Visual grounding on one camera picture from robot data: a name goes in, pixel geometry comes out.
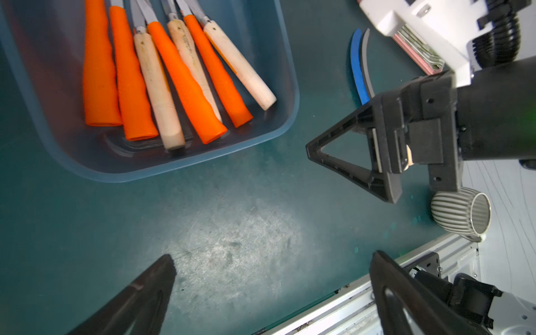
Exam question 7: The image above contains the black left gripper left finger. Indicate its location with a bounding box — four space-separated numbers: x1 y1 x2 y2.
69 254 177 334

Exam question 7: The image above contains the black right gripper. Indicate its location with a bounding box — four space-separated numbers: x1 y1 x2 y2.
306 58 535 204

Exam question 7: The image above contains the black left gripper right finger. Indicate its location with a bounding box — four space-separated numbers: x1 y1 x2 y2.
369 251 477 334

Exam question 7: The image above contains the wooden handle sickle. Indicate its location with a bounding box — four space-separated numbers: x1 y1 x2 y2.
350 29 370 105
110 1 159 141
161 0 222 121
186 1 277 111
129 0 186 151

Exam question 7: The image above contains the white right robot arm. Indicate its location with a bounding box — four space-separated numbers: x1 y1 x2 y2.
307 1 535 203

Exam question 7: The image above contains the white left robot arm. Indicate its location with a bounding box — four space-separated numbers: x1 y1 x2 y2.
70 251 535 334

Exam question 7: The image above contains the blue plastic storage box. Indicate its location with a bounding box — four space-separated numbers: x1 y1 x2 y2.
1 1 299 183

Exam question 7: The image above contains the pink tray with checkered cloth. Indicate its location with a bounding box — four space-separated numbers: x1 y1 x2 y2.
357 1 445 75

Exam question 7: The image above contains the grey ribbed mug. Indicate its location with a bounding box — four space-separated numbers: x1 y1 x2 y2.
431 187 492 243

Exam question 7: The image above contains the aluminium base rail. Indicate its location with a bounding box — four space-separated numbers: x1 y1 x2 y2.
255 232 480 335

